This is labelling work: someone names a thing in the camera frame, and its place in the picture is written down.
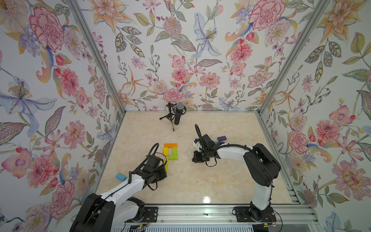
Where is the yellow short block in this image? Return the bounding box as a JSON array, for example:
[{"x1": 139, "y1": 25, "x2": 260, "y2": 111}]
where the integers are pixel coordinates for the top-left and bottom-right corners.
[{"x1": 163, "y1": 147, "x2": 169, "y2": 157}]

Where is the orange long block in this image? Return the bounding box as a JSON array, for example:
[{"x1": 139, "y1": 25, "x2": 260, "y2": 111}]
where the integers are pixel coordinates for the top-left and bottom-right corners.
[{"x1": 164, "y1": 144, "x2": 177, "y2": 148}]

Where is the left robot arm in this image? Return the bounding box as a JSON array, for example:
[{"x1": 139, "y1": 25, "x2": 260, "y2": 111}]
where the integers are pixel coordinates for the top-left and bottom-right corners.
[{"x1": 70, "y1": 155, "x2": 167, "y2": 232}]

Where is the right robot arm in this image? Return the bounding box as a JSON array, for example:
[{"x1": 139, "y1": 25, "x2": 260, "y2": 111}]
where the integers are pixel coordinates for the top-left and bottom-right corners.
[{"x1": 192, "y1": 135, "x2": 281, "y2": 222}]

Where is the purple block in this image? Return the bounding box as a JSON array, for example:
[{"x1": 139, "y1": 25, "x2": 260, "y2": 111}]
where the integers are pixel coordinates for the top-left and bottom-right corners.
[{"x1": 217, "y1": 136, "x2": 227, "y2": 142}]

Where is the light blue block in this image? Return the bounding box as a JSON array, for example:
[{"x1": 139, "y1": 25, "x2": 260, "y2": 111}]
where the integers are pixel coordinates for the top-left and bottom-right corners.
[{"x1": 116, "y1": 173, "x2": 127, "y2": 182}]

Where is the black mesh microphone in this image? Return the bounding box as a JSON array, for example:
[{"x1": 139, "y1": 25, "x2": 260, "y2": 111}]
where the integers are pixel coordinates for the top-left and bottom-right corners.
[{"x1": 174, "y1": 102, "x2": 186, "y2": 125}]

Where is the black microphone tripod stand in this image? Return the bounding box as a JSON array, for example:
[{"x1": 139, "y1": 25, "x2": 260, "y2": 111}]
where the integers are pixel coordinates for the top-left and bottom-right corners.
[{"x1": 159, "y1": 102, "x2": 180, "y2": 131}]

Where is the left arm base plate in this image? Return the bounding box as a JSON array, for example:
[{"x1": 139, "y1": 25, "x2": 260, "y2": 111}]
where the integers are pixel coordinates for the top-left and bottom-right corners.
[{"x1": 127, "y1": 206, "x2": 158, "y2": 223}]

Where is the aluminium front rail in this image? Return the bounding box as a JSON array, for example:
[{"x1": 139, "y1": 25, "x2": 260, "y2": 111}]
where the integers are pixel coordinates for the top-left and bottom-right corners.
[{"x1": 71, "y1": 204, "x2": 319, "y2": 225}]

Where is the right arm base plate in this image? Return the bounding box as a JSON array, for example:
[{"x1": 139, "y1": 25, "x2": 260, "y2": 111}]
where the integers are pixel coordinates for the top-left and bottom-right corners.
[{"x1": 232, "y1": 206, "x2": 277, "y2": 224}]

